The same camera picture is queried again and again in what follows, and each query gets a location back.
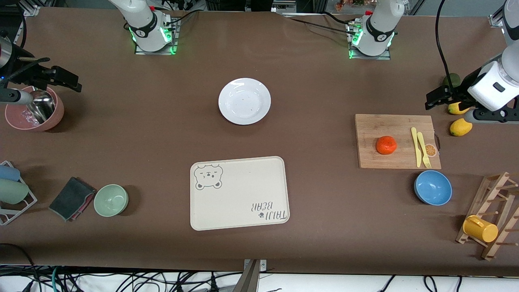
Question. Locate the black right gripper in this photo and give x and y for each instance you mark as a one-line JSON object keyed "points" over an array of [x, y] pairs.
{"points": [[29, 73]]}

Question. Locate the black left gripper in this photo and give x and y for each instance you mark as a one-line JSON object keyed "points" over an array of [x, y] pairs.
{"points": [[459, 92]]}

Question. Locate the orange fruit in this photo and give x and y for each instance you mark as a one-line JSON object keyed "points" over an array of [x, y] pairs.
{"points": [[386, 145]]}

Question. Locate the white round plate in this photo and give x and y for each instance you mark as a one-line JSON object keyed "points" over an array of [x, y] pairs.
{"points": [[244, 101]]}

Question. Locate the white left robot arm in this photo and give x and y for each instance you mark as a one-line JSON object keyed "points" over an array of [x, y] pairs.
{"points": [[379, 24]]}

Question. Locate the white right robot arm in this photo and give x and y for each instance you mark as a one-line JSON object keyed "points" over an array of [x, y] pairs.
{"points": [[142, 20]]}

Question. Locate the yellow lemon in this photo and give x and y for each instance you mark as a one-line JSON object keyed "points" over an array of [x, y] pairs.
{"points": [[460, 127], [457, 108]]}

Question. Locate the dark green avocado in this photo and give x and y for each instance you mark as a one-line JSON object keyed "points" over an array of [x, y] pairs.
{"points": [[455, 79]]}

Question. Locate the metal ladle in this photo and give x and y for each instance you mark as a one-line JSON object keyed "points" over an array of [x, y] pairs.
{"points": [[41, 106]]}

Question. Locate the orange slice coaster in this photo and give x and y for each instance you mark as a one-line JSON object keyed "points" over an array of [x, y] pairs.
{"points": [[432, 151]]}

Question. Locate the pink bowl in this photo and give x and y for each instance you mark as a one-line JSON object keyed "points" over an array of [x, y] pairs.
{"points": [[16, 119]]}

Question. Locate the yellow plastic fork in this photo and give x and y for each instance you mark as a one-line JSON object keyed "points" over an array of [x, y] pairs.
{"points": [[425, 156]]}

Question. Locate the yellow plastic knife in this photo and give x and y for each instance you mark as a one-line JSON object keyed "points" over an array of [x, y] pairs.
{"points": [[417, 158]]}

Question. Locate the bamboo cutting board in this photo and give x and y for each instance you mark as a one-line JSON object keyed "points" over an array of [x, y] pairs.
{"points": [[381, 125]]}

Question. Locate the blue bowl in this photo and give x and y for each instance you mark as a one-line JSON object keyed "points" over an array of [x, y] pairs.
{"points": [[433, 187]]}

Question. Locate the light blue cup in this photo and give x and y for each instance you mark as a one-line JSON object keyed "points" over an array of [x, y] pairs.
{"points": [[8, 173]]}

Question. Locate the dark grey folded cloth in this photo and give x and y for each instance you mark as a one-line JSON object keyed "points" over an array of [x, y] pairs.
{"points": [[71, 198]]}

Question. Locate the pale green cup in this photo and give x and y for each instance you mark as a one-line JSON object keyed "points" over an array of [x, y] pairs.
{"points": [[12, 191]]}

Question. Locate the pale green bowl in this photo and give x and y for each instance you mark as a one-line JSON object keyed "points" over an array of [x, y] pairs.
{"points": [[110, 200]]}

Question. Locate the yellow mug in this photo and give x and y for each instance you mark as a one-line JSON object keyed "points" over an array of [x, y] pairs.
{"points": [[480, 229]]}

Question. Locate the wooden peg rack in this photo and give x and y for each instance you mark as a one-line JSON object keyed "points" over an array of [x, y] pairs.
{"points": [[502, 231]]}

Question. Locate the cream tray with bear print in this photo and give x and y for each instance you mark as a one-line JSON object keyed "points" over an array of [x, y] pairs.
{"points": [[239, 194]]}

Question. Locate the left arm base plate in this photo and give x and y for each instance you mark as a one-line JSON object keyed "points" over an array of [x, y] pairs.
{"points": [[385, 56]]}

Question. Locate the aluminium frame profile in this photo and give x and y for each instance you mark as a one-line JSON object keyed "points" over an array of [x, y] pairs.
{"points": [[496, 20], [31, 10]]}

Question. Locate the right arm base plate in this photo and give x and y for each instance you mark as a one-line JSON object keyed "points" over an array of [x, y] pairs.
{"points": [[172, 44]]}

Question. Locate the aluminium mount bracket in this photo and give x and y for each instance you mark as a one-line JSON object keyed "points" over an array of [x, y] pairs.
{"points": [[253, 269]]}

